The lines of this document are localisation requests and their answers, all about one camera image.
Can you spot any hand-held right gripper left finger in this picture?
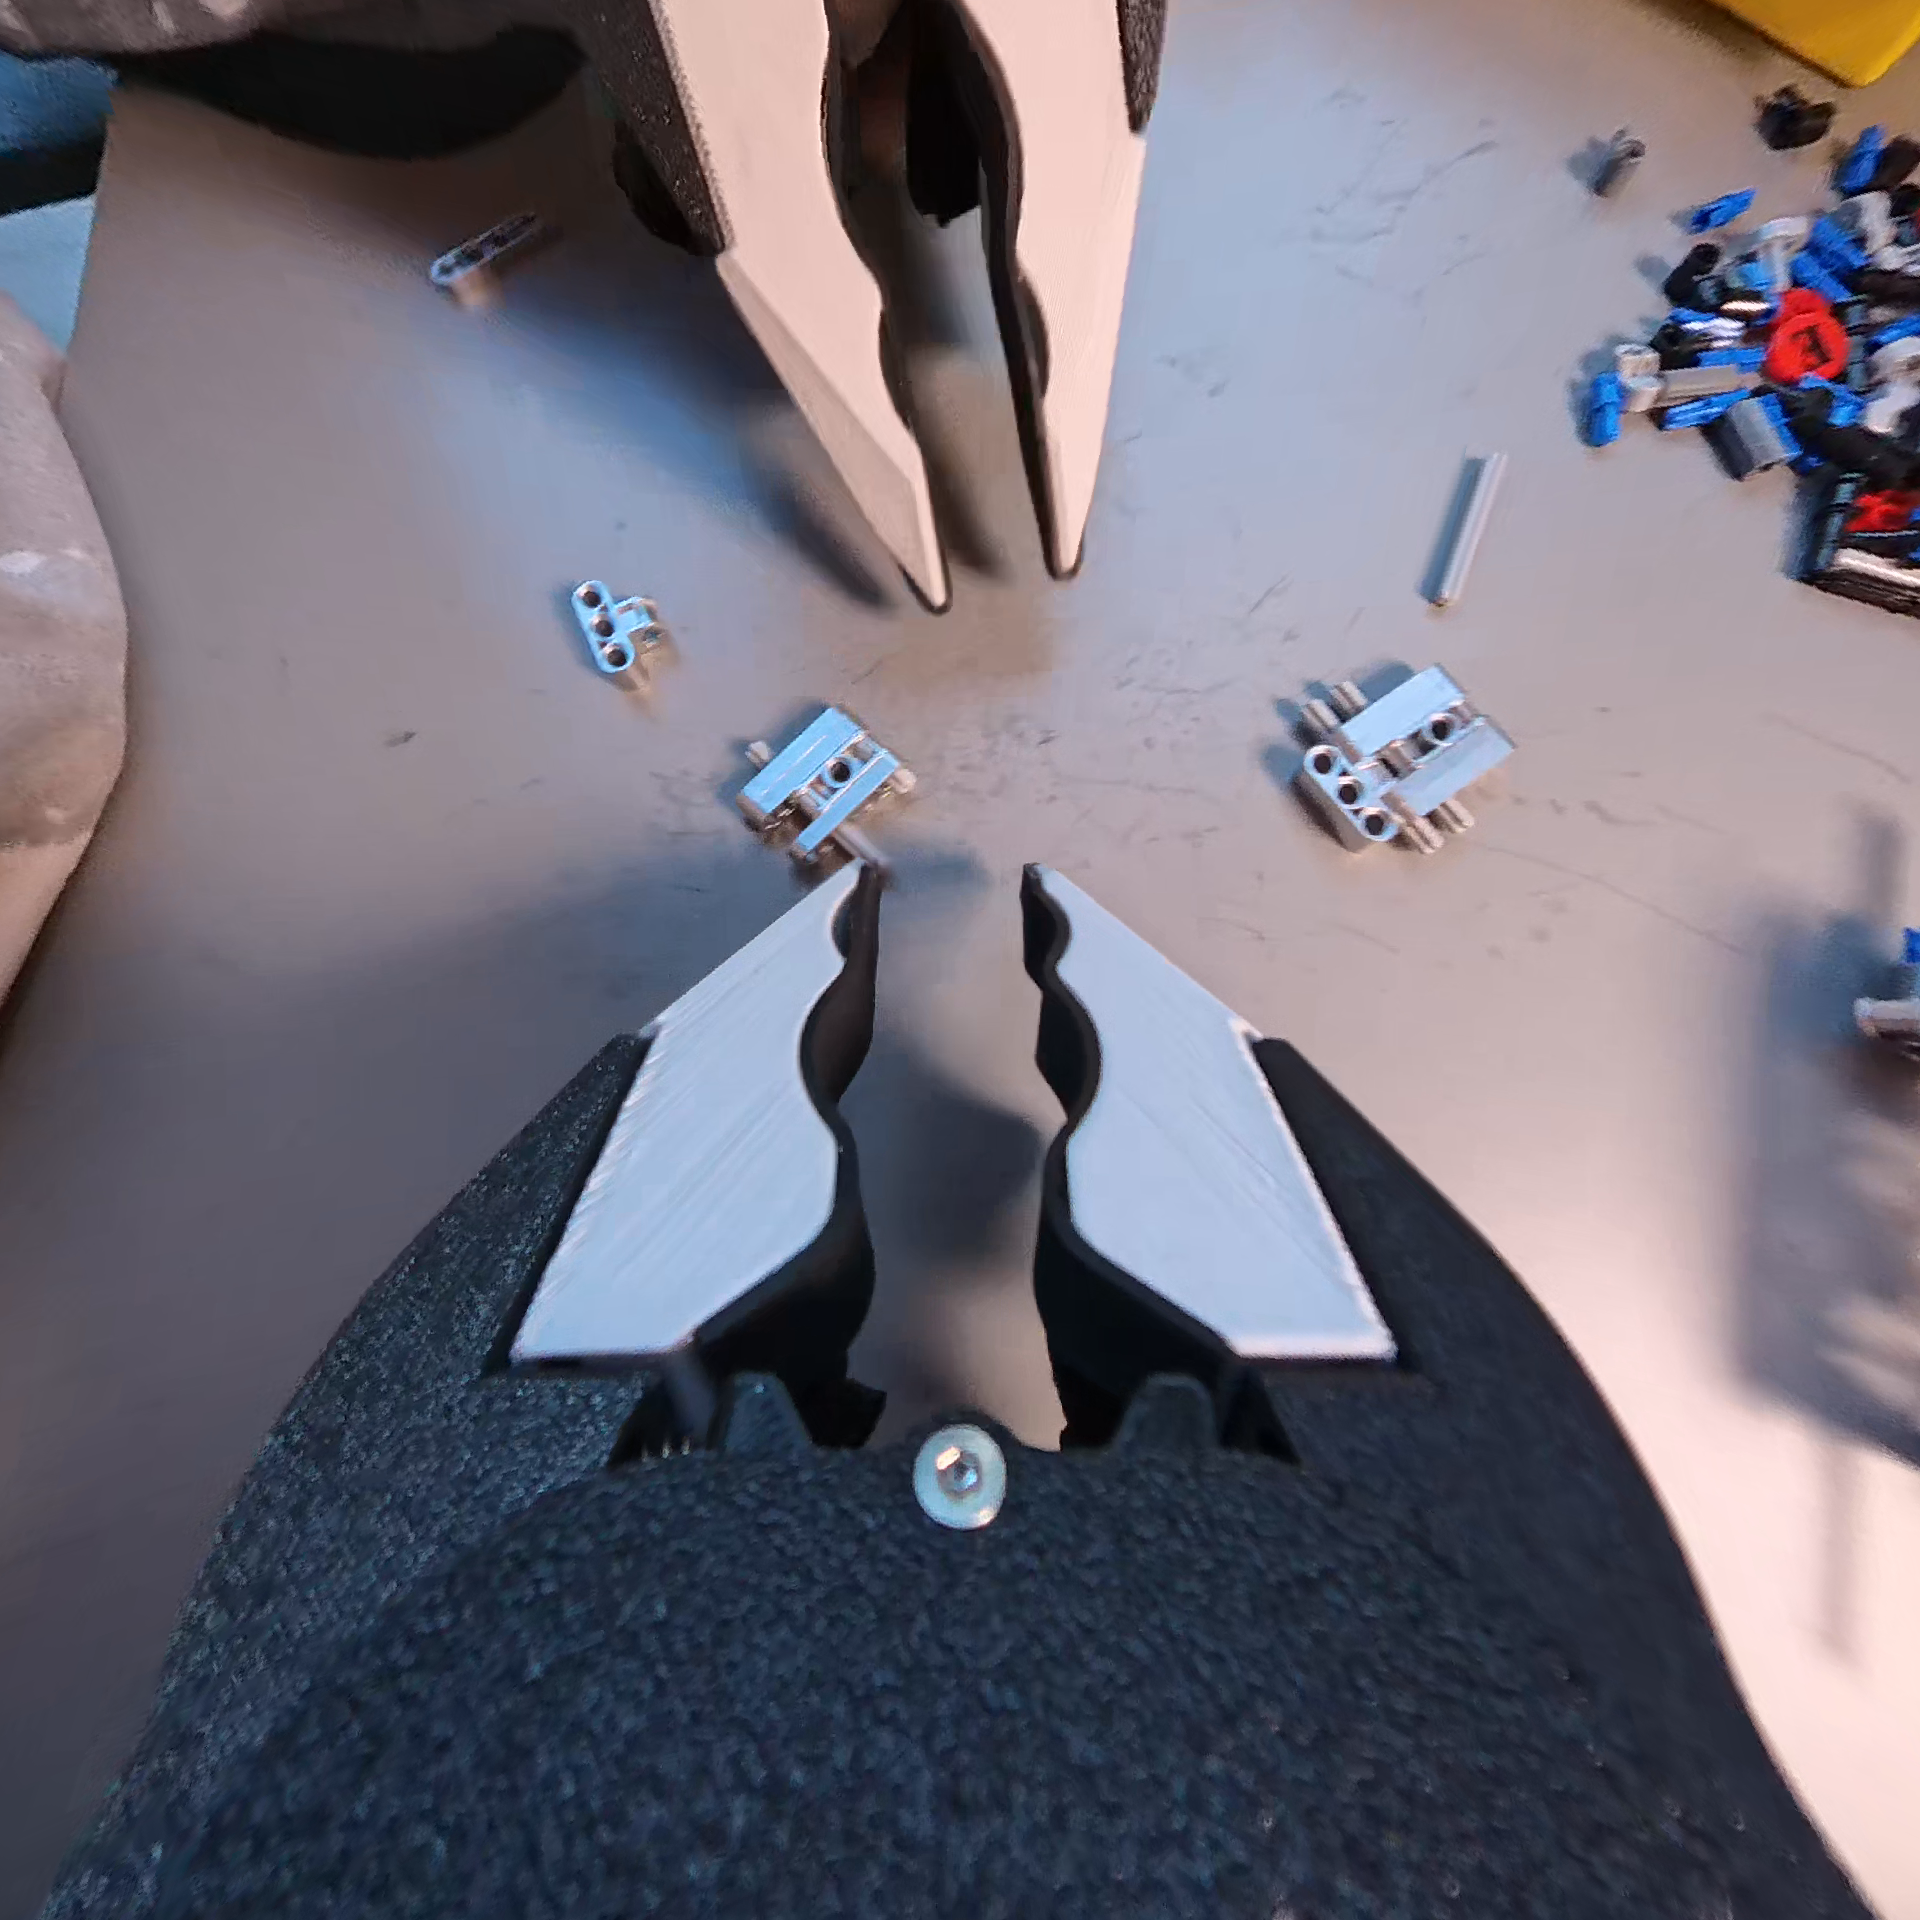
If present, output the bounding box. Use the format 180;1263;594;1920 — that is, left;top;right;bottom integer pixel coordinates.
508;860;890;1450

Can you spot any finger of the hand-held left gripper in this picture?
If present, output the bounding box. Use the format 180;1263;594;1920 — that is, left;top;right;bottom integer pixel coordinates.
652;0;958;615
958;0;1152;582

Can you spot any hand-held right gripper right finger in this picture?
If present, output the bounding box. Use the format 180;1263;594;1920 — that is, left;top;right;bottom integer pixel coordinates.
1018;863;1400;1456

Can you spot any chrome T-shaped connector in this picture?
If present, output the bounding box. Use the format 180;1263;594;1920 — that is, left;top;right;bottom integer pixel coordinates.
567;577;674;687

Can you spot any dark beam with holes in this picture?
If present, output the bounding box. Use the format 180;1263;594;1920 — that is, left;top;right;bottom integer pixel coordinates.
428;211;546;304

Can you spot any chrome beam assembly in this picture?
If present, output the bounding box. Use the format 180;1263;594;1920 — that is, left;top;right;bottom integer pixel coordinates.
1298;663;1520;856

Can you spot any clear engine block model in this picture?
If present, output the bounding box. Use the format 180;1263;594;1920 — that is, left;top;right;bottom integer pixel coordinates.
1850;928;1920;1055

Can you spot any pile of mixed small connectors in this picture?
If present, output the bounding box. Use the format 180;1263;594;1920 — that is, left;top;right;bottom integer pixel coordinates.
1575;125;1920;617

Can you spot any yellow storage bin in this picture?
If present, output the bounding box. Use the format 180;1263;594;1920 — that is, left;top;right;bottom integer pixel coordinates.
1694;0;1920;88

